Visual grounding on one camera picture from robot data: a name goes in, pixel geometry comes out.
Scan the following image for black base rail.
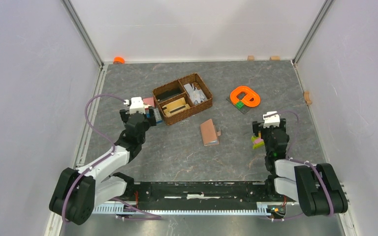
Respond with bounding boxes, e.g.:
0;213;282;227
119;181;293;210

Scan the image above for white comb cable duct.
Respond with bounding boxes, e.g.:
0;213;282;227
93;202;271;216

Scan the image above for orange cap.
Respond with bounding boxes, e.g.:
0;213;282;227
113;57;125;64

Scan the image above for silver cards pile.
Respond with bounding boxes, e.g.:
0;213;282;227
183;83;207;105

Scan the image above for orange plastic ring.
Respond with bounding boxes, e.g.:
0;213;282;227
229;86;261;108

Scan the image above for brown wicker basket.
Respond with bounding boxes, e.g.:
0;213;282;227
153;73;213;125

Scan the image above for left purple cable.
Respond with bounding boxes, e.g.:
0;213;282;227
61;94;162;224

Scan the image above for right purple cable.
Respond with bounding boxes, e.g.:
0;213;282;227
264;110;335;222

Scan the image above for curved wooden piece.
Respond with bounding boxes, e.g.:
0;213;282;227
303;91;313;106

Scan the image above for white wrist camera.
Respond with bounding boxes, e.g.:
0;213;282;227
123;97;150;115
262;111;281;128

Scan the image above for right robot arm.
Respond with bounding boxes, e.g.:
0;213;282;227
252;118;348;216

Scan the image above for yellow green toy bricks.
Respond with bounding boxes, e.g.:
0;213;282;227
251;133;264;149

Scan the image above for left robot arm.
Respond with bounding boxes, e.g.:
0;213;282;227
49;107;157;225

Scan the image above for purple cable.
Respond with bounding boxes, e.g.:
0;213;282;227
264;110;335;222
61;94;162;224

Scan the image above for green toy brick plate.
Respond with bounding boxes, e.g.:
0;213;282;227
226;97;252;115

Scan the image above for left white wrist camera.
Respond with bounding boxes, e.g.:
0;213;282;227
123;97;150;115

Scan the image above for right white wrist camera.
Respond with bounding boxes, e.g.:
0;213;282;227
262;111;281;128

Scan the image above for gold cards pile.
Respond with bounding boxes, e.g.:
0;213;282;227
162;97;190;117

